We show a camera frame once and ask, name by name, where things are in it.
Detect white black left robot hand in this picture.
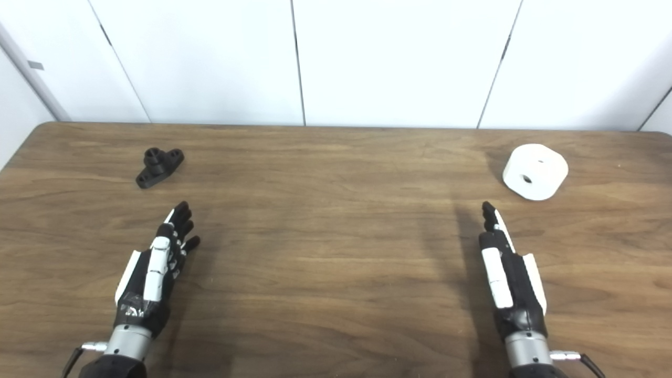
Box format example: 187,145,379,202
114,201,201,338

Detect black plastic holder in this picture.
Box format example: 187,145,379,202
135,148,185,190

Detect white cube block with holes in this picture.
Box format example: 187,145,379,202
502,144,569,201

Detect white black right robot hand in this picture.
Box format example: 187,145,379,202
478,201,549,340

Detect grey wall post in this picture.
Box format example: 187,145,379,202
0,22,71,122

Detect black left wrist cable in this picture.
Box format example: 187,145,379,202
62,341,109,378

